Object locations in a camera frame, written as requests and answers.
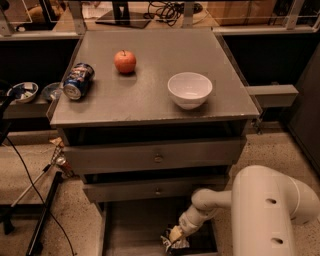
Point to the black monitor stand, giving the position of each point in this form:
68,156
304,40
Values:
120,15

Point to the cardboard box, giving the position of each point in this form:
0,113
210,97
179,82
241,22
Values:
250,12

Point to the blue soda can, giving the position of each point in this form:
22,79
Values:
78,81

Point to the grey drawer cabinet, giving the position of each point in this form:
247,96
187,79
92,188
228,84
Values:
136,107

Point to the white bowl with items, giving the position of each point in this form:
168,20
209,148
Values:
23,92

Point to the red apple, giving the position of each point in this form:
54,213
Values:
125,61

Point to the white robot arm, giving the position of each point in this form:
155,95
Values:
264,205

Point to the blue chip bag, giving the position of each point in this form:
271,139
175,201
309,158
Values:
169,246

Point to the small glass bowl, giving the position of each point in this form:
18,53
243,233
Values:
51,92

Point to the black stand base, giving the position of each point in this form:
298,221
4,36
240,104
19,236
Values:
39,211

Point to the open bottom grey drawer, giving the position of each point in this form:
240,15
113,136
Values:
133,228

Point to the grey side shelf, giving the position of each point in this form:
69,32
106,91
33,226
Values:
269,96

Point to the top grey drawer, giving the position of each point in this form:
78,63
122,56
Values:
126,157

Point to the middle grey drawer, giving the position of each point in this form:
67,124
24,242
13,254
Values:
157,188

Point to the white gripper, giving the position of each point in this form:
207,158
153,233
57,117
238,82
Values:
187,222

